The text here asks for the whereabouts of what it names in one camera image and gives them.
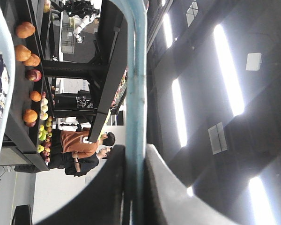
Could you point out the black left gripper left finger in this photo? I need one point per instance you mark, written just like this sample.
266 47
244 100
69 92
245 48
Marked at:
94 199

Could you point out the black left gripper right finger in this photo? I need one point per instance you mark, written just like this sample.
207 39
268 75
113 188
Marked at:
167 201

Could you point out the light blue plastic basket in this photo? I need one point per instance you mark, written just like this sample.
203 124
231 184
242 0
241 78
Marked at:
135 14

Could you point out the person in black shirt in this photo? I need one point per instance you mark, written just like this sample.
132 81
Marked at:
75 166

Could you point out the person in orange shirt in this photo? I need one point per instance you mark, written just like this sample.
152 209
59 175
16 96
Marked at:
77 143

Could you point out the black fruit display stand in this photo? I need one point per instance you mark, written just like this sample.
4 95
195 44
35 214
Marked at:
97 72

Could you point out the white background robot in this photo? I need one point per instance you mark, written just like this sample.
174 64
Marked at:
86 11

